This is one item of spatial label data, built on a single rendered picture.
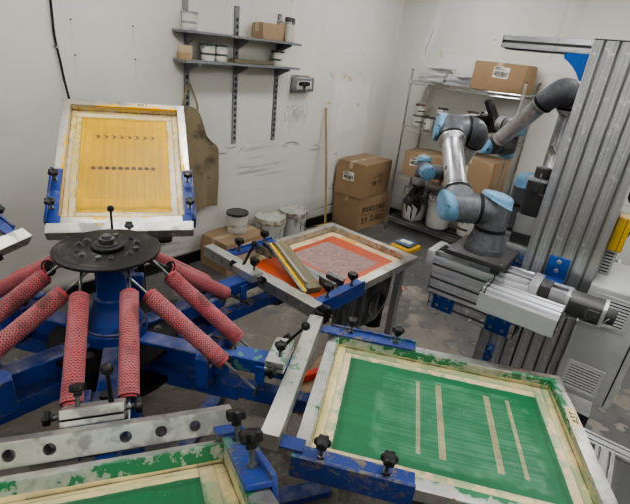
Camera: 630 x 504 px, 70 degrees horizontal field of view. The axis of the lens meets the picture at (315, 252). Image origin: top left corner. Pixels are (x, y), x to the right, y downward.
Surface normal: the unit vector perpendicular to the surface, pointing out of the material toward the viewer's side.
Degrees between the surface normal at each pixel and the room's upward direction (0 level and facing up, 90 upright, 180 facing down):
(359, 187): 90
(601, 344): 90
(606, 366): 90
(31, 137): 90
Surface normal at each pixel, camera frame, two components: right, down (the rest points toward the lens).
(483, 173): -0.69, 0.22
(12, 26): 0.74, 0.34
